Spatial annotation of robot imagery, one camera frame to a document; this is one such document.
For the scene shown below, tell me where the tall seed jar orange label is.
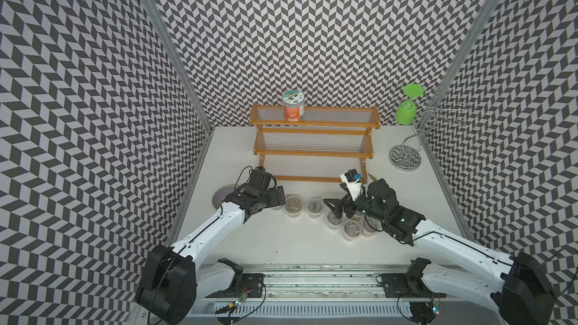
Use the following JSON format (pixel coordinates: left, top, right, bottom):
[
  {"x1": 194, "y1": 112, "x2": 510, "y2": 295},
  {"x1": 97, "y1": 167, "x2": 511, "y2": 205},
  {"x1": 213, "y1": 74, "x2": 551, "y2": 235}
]
[{"x1": 281, "y1": 90, "x2": 305, "y2": 122}]

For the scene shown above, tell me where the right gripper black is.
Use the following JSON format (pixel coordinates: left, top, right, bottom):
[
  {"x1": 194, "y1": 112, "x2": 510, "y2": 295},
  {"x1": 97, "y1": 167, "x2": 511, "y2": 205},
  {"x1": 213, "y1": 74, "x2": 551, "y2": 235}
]
[{"x1": 323, "y1": 183, "x2": 387, "y2": 224}]

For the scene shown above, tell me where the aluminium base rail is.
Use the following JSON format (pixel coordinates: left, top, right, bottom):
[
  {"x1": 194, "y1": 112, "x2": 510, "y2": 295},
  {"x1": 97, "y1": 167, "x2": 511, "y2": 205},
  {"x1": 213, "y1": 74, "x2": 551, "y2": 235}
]
[{"x1": 182, "y1": 264, "x2": 502, "y2": 324}]

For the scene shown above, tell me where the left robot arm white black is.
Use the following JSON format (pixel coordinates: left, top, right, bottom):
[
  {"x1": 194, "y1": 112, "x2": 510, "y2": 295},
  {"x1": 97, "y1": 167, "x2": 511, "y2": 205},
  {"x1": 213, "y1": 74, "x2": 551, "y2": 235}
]
[{"x1": 135, "y1": 166, "x2": 285, "y2": 324}]

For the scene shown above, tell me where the seed cup front middle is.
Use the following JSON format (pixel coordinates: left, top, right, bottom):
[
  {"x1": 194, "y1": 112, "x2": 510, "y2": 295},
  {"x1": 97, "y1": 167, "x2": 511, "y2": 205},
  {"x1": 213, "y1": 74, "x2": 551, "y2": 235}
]
[{"x1": 342, "y1": 220, "x2": 362, "y2": 242}]

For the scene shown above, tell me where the seed cup front right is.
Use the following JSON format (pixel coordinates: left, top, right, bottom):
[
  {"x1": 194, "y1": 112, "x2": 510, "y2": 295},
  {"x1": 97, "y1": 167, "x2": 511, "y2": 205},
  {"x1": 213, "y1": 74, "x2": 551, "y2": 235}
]
[{"x1": 361, "y1": 220, "x2": 376, "y2": 237}]

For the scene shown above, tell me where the seed cup centre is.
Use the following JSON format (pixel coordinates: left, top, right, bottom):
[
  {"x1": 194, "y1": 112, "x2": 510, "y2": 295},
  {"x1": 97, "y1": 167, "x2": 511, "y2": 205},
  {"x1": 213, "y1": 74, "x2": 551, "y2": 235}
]
[{"x1": 325, "y1": 212, "x2": 344, "y2": 230}]

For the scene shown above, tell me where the seed cup red label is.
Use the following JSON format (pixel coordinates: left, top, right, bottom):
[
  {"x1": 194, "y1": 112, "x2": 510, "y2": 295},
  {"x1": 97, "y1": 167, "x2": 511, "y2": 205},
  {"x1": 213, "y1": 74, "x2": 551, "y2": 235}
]
[{"x1": 306, "y1": 197, "x2": 325, "y2": 219}]

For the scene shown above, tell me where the lilac bowl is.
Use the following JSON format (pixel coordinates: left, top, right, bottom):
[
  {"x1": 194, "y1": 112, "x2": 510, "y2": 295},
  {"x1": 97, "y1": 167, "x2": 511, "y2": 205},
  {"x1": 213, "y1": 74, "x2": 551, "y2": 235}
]
[{"x1": 212, "y1": 184, "x2": 235, "y2": 209}]

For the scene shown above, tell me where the green plastic wine glass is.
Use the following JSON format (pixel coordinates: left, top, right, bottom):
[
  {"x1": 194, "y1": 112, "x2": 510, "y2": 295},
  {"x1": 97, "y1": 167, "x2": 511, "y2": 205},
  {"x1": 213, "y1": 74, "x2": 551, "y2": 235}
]
[{"x1": 395, "y1": 84, "x2": 424, "y2": 126}]

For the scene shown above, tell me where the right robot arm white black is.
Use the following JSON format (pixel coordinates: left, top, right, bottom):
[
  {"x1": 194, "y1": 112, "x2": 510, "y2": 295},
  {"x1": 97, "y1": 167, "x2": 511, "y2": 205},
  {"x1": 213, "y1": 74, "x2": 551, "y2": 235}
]
[{"x1": 324, "y1": 172, "x2": 558, "y2": 324}]

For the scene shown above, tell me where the wooden two-tier shelf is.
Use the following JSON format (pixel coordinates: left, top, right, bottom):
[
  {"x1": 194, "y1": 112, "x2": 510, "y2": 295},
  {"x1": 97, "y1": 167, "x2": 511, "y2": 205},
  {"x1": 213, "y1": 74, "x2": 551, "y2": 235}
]
[{"x1": 249, "y1": 105, "x2": 381, "y2": 184}]

